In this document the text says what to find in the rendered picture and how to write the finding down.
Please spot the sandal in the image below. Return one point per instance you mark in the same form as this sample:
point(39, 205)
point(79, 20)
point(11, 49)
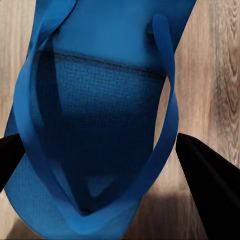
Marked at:
point(85, 105)

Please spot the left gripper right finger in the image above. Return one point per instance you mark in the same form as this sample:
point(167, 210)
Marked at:
point(214, 183)

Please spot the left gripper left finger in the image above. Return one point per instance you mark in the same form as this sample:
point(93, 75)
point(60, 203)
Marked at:
point(11, 152)

